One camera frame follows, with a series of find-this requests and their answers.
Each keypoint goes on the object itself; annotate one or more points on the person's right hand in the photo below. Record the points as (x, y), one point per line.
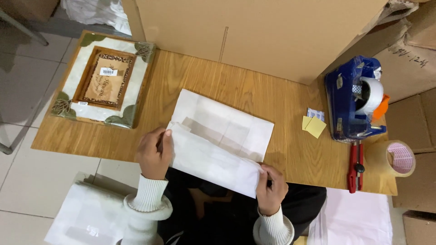
(270, 194)

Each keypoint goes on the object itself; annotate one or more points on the person's left hand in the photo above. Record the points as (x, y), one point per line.
(153, 160)

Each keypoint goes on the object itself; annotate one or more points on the white wrapping paper sheet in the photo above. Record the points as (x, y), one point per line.
(221, 136)

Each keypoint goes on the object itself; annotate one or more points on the person's black trousers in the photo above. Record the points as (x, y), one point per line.
(231, 211)

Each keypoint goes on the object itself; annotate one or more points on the yellow sticky note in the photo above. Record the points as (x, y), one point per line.
(305, 121)
(316, 127)

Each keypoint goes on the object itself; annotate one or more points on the white paper sheets pile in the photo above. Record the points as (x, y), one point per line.
(351, 217)

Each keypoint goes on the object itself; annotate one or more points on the stack of white paper sheets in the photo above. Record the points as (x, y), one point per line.
(87, 214)

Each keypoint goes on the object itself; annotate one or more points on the red utility knife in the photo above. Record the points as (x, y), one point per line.
(355, 168)

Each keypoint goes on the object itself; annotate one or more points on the small white printed packet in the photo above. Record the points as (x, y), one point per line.
(316, 113)

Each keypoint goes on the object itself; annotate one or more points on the blue tape dispenser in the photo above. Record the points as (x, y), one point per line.
(351, 102)

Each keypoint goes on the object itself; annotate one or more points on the beige packing tape roll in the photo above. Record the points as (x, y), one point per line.
(391, 158)

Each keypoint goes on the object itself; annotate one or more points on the white tape roll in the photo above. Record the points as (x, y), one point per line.
(374, 93)

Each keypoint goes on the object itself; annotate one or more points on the white plastic bag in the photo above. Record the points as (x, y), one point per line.
(98, 13)

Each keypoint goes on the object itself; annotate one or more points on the large cardboard box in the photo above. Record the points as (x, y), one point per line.
(259, 34)

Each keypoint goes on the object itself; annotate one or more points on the stack of cardboard cartons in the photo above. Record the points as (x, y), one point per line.
(408, 102)

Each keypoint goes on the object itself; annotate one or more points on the grey metal chair leg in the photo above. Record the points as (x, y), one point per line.
(20, 29)

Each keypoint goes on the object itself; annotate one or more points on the wooden picture frame in plastic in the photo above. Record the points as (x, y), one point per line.
(102, 80)

